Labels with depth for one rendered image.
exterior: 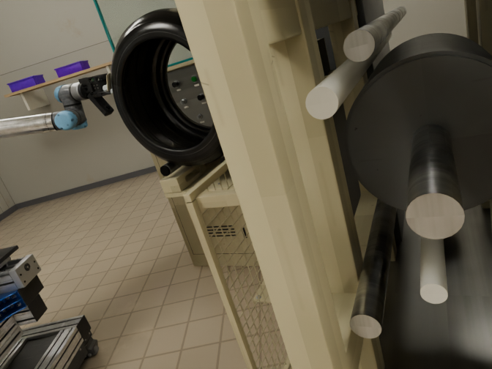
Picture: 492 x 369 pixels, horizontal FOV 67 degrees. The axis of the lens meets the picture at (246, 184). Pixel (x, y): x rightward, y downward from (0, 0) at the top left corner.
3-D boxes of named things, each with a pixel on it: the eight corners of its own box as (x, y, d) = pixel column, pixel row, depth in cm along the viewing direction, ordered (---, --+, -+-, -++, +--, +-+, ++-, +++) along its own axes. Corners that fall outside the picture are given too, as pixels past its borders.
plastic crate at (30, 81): (47, 83, 476) (43, 74, 472) (36, 85, 453) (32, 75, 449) (22, 91, 480) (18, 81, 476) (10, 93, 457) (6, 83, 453)
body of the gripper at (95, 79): (95, 76, 148) (74, 80, 153) (102, 98, 152) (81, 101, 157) (108, 72, 155) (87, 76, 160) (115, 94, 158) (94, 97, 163)
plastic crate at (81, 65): (91, 69, 468) (88, 59, 464) (83, 69, 445) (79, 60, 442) (66, 76, 472) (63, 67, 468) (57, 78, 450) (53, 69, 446)
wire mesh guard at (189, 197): (331, 242, 177) (297, 99, 154) (335, 242, 177) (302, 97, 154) (266, 419, 104) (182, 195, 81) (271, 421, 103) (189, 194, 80)
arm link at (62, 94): (70, 103, 170) (64, 84, 167) (88, 101, 165) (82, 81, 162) (56, 106, 163) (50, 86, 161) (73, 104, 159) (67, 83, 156)
